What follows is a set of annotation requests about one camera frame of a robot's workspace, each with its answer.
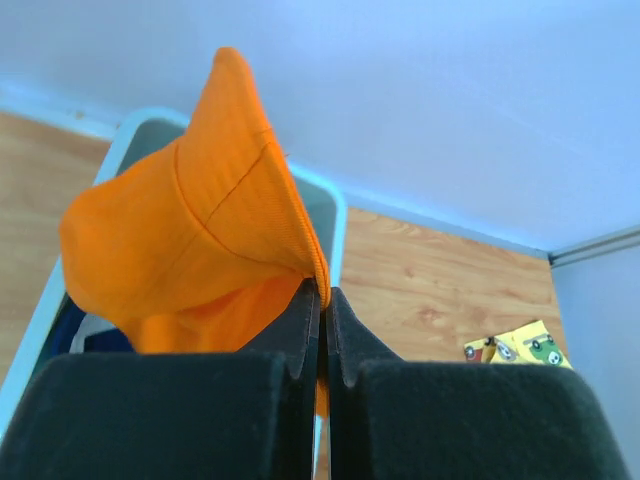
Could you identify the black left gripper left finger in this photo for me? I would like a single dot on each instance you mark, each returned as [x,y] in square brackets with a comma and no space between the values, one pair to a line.
[243,415]

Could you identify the blue bucket hat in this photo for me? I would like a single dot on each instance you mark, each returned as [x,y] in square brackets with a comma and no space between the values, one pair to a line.
[76,331]

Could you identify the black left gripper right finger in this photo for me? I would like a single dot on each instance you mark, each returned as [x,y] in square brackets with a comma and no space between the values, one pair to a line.
[395,419]

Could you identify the orange bucket hat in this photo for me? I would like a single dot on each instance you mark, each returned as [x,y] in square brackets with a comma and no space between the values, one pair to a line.
[199,246]

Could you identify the yellow cartoon print cloth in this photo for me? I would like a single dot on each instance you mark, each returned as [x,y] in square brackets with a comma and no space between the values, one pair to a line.
[529,344]

